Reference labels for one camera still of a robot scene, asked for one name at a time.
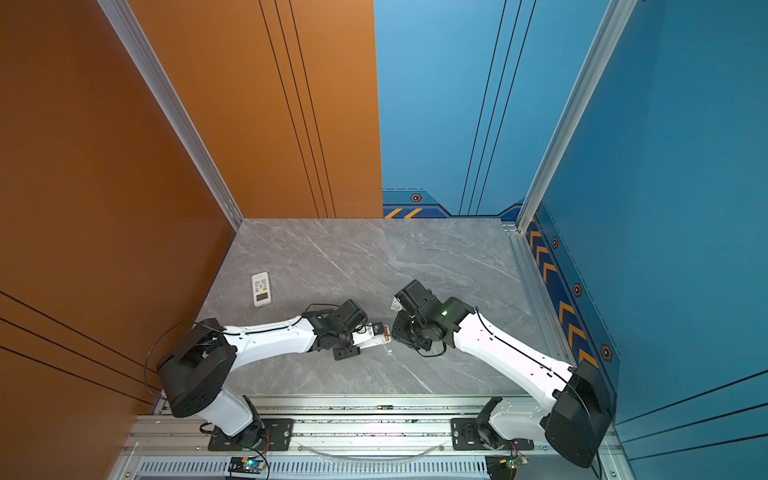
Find white TCL remote control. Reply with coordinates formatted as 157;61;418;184
355;331;391;349

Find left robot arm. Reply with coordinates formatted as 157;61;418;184
156;300;386;449

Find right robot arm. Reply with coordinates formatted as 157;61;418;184
392;280;615;468

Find left green circuit board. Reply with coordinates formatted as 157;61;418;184
226;456;270;479

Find green circuit board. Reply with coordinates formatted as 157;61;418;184
485;455;529;480
226;456;270;479

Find right green circuit board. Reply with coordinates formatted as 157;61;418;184
485;455;529;480

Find aluminium rail frame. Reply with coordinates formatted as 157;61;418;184
110;395;633;479

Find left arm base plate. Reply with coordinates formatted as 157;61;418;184
208;418;294;452

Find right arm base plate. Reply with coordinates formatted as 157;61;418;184
450;418;535;451

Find clear cable on rail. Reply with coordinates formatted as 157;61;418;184
298;442;446;462

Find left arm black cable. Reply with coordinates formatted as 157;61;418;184
143;320;199;400

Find right aluminium corner post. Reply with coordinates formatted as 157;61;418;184
515;0;637;234

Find aluminium corner post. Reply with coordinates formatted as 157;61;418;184
97;0;244;232
515;0;637;234

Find left aluminium corner post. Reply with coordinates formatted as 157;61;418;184
97;0;244;232

